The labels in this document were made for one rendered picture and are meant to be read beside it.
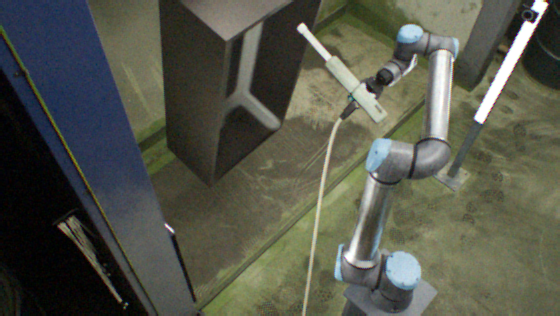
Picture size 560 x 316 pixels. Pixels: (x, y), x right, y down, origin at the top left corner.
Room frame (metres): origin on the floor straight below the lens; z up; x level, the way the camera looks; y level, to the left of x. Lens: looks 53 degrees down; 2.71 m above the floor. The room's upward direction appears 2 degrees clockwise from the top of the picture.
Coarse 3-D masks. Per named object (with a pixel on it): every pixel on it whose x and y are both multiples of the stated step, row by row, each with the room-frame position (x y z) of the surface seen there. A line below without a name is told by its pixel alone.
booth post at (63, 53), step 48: (0, 0) 0.61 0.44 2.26; (48, 0) 0.66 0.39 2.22; (0, 48) 0.58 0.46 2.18; (48, 48) 0.64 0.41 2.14; (96, 48) 0.69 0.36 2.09; (48, 96) 0.61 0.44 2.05; (96, 96) 0.67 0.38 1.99; (48, 144) 0.58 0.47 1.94; (96, 144) 0.64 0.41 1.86; (96, 192) 0.60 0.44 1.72; (144, 192) 0.69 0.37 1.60; (96, 240) 0.66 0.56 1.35; (144, 240) 0.65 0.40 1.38
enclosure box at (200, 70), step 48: (192, 0) 1.43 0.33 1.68; (240, 0) 1.47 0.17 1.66; (288, 0) 1.52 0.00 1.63; (192, 48) 1.40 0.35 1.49; (240, 48) 1.99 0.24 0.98; (288, 48) 1.87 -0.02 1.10; (192, 96) 1.43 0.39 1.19; (240, 96) 2.07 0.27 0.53; (288, 96) 1.86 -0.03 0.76; (192, 144) 1.48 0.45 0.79; (240, 144) 1.73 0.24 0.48
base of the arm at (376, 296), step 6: (372, 294) 0.78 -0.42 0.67; (378, 294) 0.77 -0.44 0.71; (372, 300) 0.76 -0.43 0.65; (378, 300) 0.75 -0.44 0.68; (384, 300) 0.74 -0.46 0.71; (390, 300) 0.73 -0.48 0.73; (402, 300) 0.73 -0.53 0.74; (408, 300) 0.75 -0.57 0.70; (378, 306) 0.73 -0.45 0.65; (384, 306) 0.72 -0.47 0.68; (390, 306) 0.72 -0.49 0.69; (396, 306) 0.72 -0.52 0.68; (402, 306) 0.72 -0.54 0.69; (390, 312) 0.71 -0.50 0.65; (396, 312) 0.71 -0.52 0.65
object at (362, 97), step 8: (304, 24) 1.52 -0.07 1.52; (304, 32) 1.49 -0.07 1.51; (312, 40) 1.46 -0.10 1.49; (320, 48) 1.43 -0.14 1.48; (328, 56) 1.41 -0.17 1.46; (336, 56) 1.41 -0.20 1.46; (328, 64) 1.38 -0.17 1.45; (336, 64) 1.37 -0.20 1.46; (336, 72) 1.35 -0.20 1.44; (344, 72) 1.35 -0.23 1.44; (344, 80) 1.32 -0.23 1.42; (352, 80) 1.32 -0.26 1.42; (352, 88) 1.29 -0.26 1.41; (360, 88) 1.30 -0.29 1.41; (360, 96) 1.27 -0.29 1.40; (368, 96) 1.27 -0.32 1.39; (352, 104) 1.29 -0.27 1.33; (360, 104) 1.26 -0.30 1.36; (368, 104) 1.24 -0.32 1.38; (376, 104) 1.23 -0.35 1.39; (344, 112) 1.31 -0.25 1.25; (352, 112) 1.30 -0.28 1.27; (368, 112) 1.23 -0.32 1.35; (376, 112) 1.21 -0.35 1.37; (384, 112) 1.22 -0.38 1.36; (376, 120) 1.20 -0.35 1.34
